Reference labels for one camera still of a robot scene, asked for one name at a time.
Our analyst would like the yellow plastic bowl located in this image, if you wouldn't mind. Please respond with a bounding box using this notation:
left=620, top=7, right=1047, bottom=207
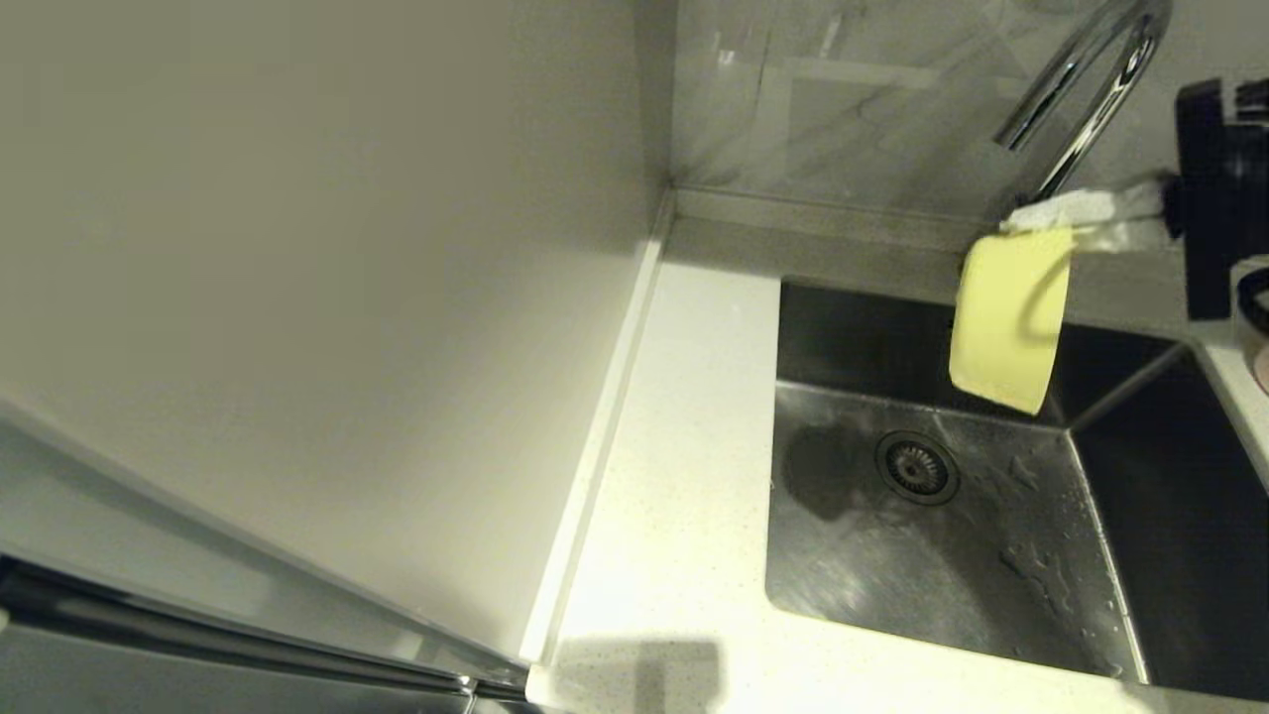
left=949, top=228, right=1077, bottom=417

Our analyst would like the stainless steel sink basin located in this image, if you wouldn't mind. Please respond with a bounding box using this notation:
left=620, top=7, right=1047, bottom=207
left=763, top=278, right=1269, bottom=703

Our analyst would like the chrome gooseneck faucet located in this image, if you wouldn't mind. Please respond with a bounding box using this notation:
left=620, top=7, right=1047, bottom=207
left=994, top=0, right=1176, bottom=205

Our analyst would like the round metal drain strainer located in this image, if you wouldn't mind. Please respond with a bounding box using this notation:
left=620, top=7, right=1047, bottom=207
left=875, top=430, right=963, bottom=507

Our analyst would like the white tall cabinet side panel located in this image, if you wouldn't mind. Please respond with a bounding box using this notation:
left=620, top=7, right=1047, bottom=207
left=0, top=0, right=677, bottom=663

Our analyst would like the dark metal door trim bar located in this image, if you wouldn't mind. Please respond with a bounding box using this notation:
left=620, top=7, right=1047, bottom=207
left=0, top=560, right=531, bottom=703

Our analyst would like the grey appliance door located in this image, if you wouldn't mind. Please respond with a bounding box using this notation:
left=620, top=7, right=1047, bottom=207
left=0, top=402, right=531, bottom=690

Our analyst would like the glossy grey door panel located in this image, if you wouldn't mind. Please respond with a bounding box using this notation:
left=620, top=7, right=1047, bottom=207
left=0, top=630, right=467, bottom=714

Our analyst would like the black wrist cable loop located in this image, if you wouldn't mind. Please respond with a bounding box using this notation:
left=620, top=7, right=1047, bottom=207
left=1236, top=266, right=1269, bottom=340

